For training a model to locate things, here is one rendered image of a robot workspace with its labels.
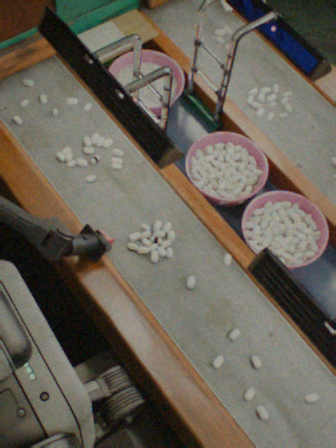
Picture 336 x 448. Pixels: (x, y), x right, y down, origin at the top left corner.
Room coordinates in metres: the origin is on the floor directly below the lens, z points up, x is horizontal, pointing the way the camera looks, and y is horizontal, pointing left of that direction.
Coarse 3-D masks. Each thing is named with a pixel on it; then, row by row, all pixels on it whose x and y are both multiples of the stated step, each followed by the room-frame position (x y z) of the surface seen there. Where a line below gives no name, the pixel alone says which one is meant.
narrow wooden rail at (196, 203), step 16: (64, 64) 1.57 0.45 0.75; (80, 80) 1.50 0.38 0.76; (160, 176) 1.17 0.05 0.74; (176, 176) 1.16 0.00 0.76; (176, 192) 1.11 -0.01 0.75; (192, 192) 1.11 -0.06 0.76; (192, 208) 1.05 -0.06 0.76; (208, 208) 1.06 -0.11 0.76; (208, 224) 1.00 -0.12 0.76; (224, 224) 1.01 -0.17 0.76; (224, 240) 0.96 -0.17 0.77; (240, 240) 0.97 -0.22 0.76; (240, 256) 0.91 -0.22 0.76; (272, 304) 0.78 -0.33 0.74; (288, 320) 0.74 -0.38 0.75; (304, 336) 0.69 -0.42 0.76
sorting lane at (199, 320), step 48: (0, 96) 1.39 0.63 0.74; (48, 96) 1.42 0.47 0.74; (48, 144) 1.23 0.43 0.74; (96, 192) 1.07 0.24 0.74; (144, 192) 1.10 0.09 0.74; (192, 240) 0.96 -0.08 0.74; (144, 288) 0.77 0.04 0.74; (192, 288) 0.80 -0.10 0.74; (240, 288) 0.82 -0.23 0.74; (192, 336) 0.65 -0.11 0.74; (240, 336) 0.67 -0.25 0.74; (288, 336) 0.70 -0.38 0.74; (240, 384) 0.54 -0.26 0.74; (288, 384) 0.56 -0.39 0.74; (288, 432) 0.43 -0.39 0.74
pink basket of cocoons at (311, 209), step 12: (276, 192) 1.16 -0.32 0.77; (288, 192) 1.16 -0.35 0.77; (252, 204) 1.10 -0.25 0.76; (264, 204) 1.13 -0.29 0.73; (300, 204) 1.14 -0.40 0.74; (312, 204) 1.13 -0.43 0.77; (312, 216) 1.11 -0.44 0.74; (324, 228) 1.06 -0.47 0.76; (324, 240) 1.02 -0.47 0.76; (300, 264) 0.91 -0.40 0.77
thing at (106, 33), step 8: (104, 24) 1.76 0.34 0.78; (112, 24) 1.77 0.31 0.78; (88, 32) 1.71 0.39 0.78; (96, 32) 1.71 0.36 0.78; (104, 32) 1.72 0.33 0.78; (112, 32) 1.73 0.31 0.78; (120, 32) 1.73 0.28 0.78; (88, 40) 1.67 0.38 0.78; (96, 40) 1.68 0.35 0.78; (104, 40) 1.68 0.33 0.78; (112, 40) 1.69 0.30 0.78; (96, 48) 1.64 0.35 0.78; (120, 48) 1.65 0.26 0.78; (104, 56) 1.61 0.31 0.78
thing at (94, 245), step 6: (84, 228) 0.89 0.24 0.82; (90, 228) 0.89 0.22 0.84; (84, 234) 0.86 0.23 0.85; (90, 234) 0.87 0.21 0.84; (96, 234) 0.87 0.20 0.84; (84, 240) 0.83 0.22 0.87; (90, 240) 0.84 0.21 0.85; (96, 240) 0.85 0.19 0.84; (102, 240) 0.86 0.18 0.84; (90, 246) 0.83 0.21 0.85; (96, 246) 0.84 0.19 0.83; (102, 246) 0.84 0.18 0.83; (84, 252) 0.81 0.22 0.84; (90, 252) 0.82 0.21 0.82; (96, 252) 0.83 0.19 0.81; (102, 252) 0.83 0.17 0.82; (96, 258) 0.82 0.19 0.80
